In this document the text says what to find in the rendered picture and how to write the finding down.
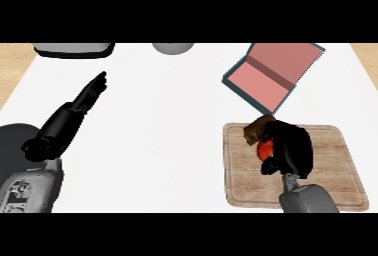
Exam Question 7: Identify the pink box with teal rim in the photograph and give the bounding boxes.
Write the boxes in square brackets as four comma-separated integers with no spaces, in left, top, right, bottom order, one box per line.
[222,42,328,116]

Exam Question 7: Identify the pale wooden cutting board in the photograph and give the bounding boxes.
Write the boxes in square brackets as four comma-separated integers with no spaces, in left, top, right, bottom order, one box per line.
[222,122,371,213]

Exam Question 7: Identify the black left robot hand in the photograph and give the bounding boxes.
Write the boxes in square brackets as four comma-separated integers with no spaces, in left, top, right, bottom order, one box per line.
[20,70,110,164]

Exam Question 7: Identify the grey round bowl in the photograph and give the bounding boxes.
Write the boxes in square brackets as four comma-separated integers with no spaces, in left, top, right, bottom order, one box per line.
[151,42,197,56]

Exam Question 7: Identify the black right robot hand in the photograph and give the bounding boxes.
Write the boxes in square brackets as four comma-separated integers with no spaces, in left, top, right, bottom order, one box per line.
[259,120,317,180]

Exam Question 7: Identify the red tomato with brown stem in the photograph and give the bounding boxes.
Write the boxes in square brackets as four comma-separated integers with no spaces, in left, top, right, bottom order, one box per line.
[243,114,278,162]

